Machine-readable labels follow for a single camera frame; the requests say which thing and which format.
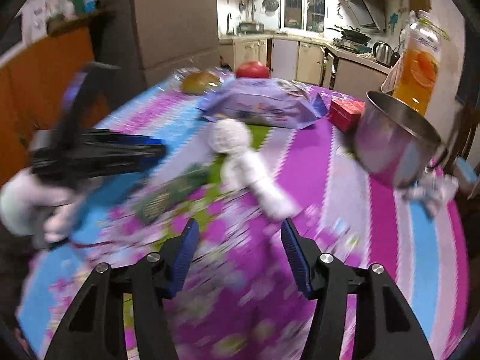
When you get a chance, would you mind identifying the white microwave oven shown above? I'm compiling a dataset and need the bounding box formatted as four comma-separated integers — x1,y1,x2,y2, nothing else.
0,14,27,68

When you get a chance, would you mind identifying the crumpled grey cloth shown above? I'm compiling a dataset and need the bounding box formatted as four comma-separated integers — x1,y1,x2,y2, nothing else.
403,172,459,218

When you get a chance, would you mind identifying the electric kettle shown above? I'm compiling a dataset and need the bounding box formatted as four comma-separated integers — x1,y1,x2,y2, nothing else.
372,41,400,68

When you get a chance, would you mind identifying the steel pot with handle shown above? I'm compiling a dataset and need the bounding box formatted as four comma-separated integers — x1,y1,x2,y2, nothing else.
353,91,448,189

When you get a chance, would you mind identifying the grey white sock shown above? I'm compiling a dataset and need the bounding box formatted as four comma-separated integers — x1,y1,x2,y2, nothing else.
208,119,299,222

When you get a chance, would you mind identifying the green wrapper packet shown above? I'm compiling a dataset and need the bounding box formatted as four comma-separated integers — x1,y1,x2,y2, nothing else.
133,163,209,225

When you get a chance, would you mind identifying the orange wooden cabinet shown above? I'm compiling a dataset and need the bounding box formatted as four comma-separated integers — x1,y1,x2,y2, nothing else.
1,9,108,183

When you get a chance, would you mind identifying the small red box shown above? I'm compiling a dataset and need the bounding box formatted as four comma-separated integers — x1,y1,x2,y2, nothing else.
328,97,365,133

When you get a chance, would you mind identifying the phone on left gripper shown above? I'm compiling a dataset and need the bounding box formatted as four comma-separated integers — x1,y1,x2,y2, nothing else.
62,72,87,111

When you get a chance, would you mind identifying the blue plastic basin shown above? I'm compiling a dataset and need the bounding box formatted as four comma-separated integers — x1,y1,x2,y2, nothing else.
453,157,479,194

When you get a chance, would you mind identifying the purple plastic snack bag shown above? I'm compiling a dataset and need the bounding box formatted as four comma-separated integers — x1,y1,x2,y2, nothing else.
198,78,327,130

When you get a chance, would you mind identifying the yellow pear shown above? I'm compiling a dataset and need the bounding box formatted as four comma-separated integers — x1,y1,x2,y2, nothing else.
181,71,222,95

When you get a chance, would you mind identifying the red apple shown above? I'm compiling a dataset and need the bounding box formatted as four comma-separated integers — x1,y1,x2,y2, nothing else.
235,61,270,79

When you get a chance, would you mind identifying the beige refrigerator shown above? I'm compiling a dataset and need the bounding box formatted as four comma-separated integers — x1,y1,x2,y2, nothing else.
90,0,219,108

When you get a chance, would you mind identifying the orange juice bottle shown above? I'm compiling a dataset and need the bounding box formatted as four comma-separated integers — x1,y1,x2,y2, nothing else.
393,10,449,116

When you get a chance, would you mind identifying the black wok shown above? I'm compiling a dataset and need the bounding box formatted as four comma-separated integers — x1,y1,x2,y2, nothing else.
327,26,371,46

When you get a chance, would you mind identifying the floral purple tablecloth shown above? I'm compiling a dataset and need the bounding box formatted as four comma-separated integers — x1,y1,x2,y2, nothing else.
18,84,469,359

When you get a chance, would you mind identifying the white gloved left hand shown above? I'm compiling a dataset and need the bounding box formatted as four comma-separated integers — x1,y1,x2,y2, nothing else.
1,168,98,246

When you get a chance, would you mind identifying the range hood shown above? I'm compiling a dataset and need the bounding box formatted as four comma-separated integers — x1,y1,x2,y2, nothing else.
338,0,386,33

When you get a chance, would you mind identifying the kitchen window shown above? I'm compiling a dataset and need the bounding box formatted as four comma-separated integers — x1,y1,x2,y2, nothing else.
281,0,326,33

